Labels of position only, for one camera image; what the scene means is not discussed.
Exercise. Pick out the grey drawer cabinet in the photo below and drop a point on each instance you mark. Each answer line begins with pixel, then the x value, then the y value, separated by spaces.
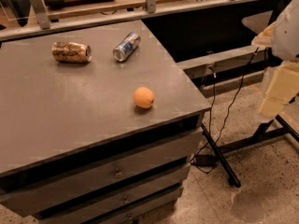
pixel 57 117

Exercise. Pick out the orange fruit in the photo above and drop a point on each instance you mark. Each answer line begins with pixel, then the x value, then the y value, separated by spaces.
pixel 143 97

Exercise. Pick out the black metal stand frame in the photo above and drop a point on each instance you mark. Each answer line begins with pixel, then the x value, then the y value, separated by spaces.
pixel 260 135

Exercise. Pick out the top drawer with handle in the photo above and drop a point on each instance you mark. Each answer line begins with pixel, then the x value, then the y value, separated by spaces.
pixel 100 174

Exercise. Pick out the orange gold soda can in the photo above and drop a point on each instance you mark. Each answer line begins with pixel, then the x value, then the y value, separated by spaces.
pixel 70 52

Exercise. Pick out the black power adapter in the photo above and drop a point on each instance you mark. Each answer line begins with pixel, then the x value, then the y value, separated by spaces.
pixel 206 160

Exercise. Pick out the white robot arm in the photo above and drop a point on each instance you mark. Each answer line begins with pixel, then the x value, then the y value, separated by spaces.
pixel 282 36

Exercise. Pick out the blue silver soda can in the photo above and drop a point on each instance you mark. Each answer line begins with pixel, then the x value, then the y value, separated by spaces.
pixel 126 47

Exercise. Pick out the bottom drawer with handle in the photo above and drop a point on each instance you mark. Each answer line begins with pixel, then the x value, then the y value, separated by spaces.
pixel 141 208

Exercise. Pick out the middle drawer with handle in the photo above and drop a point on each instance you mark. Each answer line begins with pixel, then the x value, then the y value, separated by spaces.
pixel 110 198

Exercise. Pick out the drawer with handle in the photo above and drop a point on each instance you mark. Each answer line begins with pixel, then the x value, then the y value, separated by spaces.
pixel 141 208
pixel 110 198
pixel 100 174

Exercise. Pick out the grey metal rail frame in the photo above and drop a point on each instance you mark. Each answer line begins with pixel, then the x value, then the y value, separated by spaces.
pixel 44 20

